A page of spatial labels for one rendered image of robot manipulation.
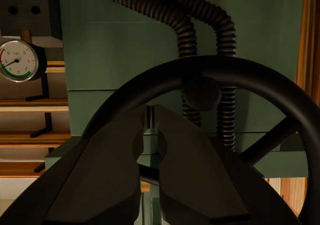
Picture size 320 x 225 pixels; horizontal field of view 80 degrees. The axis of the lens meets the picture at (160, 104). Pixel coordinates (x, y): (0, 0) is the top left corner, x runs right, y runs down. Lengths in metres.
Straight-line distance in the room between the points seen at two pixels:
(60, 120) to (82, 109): 2.98
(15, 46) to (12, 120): 3.44
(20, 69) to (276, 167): 0.50
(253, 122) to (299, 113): 0.20
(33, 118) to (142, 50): 3.29
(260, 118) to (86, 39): 0.36
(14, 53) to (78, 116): 0.14
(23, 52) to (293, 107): 0.36
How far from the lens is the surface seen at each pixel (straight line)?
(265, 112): 0.43
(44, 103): 2.84
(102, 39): 0.38
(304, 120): 0.24
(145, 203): 0.88
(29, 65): 0.36
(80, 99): 0.39
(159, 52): 0.37
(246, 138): 0.43
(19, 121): 3.73
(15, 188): 4.21
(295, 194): 2.25
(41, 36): 0.38
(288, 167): 0.50
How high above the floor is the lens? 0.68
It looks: 9 degrees up
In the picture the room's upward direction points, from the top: 179 degrees clockwise
